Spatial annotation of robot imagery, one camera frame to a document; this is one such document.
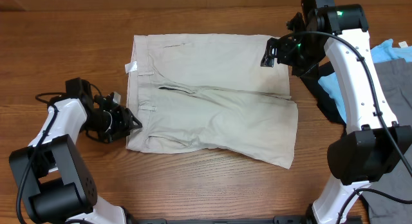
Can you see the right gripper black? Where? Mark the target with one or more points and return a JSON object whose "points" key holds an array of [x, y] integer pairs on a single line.
{"points": [[285, 57]]}

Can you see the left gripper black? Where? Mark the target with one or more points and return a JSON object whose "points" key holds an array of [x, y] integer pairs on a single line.
{"points": [[124, 123]]}

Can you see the beige shorts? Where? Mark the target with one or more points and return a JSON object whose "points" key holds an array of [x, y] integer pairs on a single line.
{"points": [[209, 91]]}

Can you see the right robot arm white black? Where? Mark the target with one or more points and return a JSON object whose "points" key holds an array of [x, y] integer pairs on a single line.
{"points": [[374, 142]]}

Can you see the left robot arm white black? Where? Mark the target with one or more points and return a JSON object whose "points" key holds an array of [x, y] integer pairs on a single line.
{"points": [[53, 181]]}

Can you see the black garment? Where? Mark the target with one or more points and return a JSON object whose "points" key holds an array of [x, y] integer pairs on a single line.
{"points": [[325, 103]]}

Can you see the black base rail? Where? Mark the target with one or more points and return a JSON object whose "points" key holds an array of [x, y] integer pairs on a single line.
{"points": [[222, 220]]}

